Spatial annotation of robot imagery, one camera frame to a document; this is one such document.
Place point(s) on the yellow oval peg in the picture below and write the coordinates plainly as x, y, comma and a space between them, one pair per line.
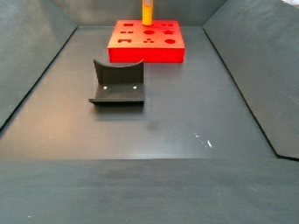
147, 12

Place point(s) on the black curved holder stand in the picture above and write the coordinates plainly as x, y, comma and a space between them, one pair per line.
121, 84

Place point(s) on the red shape sorter block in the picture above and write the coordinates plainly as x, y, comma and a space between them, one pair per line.
155, 44

